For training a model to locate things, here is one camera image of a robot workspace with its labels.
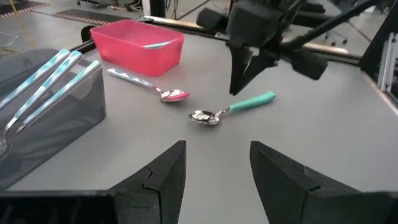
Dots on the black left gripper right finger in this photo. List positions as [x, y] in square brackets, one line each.
[286, 193]

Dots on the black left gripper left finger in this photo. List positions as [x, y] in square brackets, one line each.
[161, 193]

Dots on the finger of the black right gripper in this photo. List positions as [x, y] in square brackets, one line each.
[238, 65]
[259, 65]

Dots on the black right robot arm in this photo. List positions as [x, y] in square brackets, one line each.
[326, 26]

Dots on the red plastic container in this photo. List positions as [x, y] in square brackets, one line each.
[130, 53]

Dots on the dark grey translucent container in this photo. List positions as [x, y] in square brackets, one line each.
[62, 124]

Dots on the black table clamp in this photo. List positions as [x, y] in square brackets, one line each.
[85, 34]

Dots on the black striped floor mat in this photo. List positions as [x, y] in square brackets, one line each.
[21, 6]
[87, 17]

